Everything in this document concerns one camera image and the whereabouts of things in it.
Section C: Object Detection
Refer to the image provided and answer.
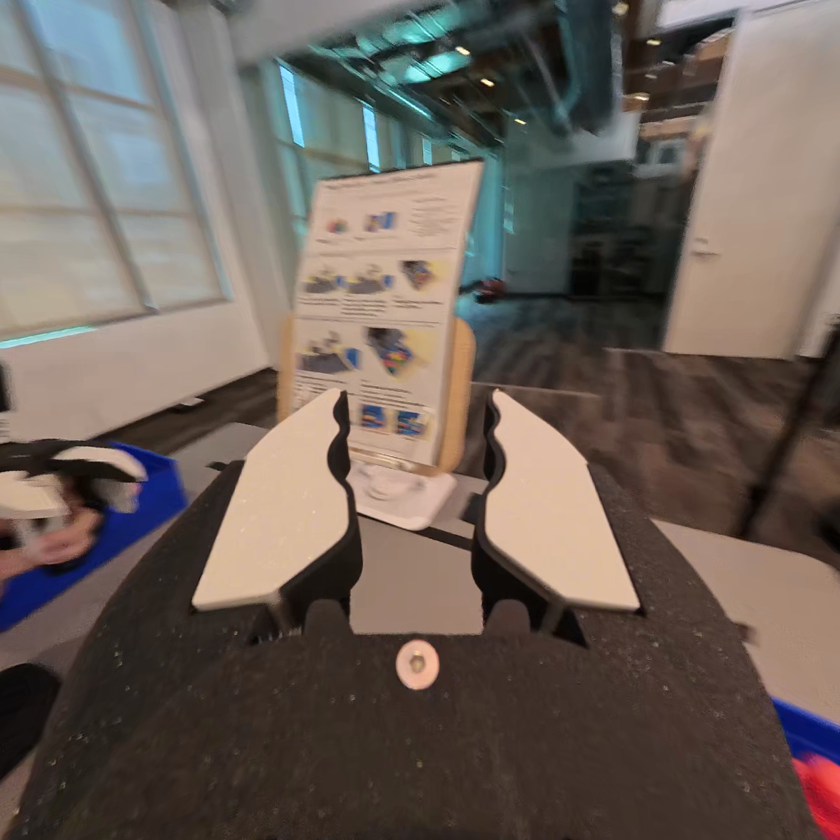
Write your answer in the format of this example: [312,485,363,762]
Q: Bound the printed instruction sheet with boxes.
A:
[290,159,487,468]

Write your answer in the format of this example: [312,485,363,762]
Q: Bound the person's left hand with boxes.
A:
[0,508,106,581]

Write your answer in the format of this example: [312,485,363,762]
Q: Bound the wooden display board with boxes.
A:
[276,314,478,478]

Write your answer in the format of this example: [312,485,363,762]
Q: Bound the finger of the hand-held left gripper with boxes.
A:
[52,448,149,514]
[0,474,72,521]

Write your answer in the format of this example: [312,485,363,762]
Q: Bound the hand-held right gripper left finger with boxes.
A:
[192,387,364,624]

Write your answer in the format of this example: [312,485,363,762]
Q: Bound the white door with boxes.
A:
[661,7,840,361]

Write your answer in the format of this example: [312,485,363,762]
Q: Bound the white framed window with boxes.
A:
[0,0,234,349]

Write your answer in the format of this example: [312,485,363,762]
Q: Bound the blue plastic bin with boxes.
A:
[0,441,189,634]
[769,697,840,840]

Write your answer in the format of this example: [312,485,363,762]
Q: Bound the black tripod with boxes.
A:
[738,354,840,542]

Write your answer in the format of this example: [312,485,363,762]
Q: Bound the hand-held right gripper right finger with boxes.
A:
[471,389,642,630]

